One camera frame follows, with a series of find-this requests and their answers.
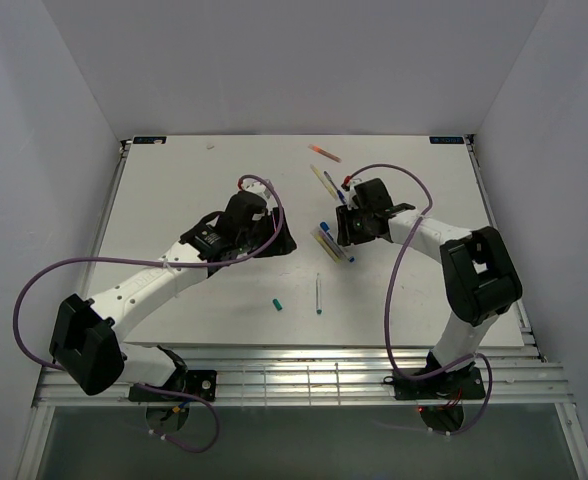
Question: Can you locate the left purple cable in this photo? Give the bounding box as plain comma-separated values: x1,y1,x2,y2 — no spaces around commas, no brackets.
12,174,286,453

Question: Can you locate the orange highlighter pen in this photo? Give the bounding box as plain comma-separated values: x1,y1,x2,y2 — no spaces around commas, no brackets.
308,144,342,163

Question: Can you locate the aluminium frame rail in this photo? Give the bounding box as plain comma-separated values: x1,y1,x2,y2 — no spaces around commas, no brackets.
32,344,575,407

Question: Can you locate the yellow highlighter pen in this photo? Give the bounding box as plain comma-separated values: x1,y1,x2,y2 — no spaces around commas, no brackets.
311,230,341,263

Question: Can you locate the left blue corner label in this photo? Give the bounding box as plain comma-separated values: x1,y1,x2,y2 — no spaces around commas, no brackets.
132,136,167,145

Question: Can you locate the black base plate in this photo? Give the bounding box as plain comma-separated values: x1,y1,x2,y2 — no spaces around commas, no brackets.
128,370,218,403
383,367,486,400

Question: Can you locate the blue ballpoint pen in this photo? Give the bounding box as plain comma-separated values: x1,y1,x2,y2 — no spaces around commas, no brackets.
323,171,346,205

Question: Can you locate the yellow slim pen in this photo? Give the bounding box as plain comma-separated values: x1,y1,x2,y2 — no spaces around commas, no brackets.
310,164,339,200

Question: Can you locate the right blue corner label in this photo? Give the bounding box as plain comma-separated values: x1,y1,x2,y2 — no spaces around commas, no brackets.
429,136,465,145

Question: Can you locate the blue corner label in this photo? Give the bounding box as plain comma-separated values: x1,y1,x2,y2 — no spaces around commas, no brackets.
132,136,167,145
429,136,465,145

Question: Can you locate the purple cable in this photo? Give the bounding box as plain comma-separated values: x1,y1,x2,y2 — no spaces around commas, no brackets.
12,174,286,453
341,163,491,437

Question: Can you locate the blue cap white marker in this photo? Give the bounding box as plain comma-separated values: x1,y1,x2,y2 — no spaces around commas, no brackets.
319,222,355,263

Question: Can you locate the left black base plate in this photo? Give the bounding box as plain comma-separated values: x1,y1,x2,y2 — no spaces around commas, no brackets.
128,370,218,403

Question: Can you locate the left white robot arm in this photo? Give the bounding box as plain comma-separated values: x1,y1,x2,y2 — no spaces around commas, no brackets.
50,191,297,400

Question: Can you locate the green acrylic marker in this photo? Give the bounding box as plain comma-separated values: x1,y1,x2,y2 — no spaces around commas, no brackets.
315,273,323,315

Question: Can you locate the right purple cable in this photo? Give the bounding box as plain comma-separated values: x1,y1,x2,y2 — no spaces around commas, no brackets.
341,163,491,437

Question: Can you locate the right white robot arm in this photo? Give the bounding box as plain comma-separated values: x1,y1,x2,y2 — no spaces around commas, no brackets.
336,177,523,397

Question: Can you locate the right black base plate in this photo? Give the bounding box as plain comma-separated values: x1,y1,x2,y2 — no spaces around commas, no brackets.
383,367,486,400

